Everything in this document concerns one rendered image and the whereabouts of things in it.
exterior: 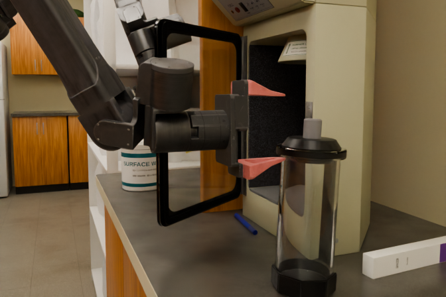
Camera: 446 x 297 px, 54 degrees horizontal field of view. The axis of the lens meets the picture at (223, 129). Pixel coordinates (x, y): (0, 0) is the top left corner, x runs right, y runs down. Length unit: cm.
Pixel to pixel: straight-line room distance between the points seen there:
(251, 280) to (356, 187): 28
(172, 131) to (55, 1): 22
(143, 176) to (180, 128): 82
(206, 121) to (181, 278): 30
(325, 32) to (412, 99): 48
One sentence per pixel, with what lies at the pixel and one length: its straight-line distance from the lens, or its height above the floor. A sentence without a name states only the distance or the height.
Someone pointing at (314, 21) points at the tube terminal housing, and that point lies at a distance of 82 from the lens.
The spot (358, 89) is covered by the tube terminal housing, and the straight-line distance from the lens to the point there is 87.
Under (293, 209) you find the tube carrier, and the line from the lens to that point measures 68.
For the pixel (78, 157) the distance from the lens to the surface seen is 576.
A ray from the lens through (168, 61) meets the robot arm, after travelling 59.
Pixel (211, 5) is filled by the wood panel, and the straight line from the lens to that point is 114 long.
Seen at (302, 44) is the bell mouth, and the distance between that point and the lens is 92.
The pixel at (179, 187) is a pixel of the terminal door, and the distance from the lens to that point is 90.
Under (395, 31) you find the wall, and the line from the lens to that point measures 131.
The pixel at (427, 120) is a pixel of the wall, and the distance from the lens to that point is 121.
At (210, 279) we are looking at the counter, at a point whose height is 94.
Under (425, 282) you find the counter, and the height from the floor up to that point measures 94.
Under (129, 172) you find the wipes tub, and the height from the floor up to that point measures 100.
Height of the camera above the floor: 126
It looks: 5 degrees down
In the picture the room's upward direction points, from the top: straight up
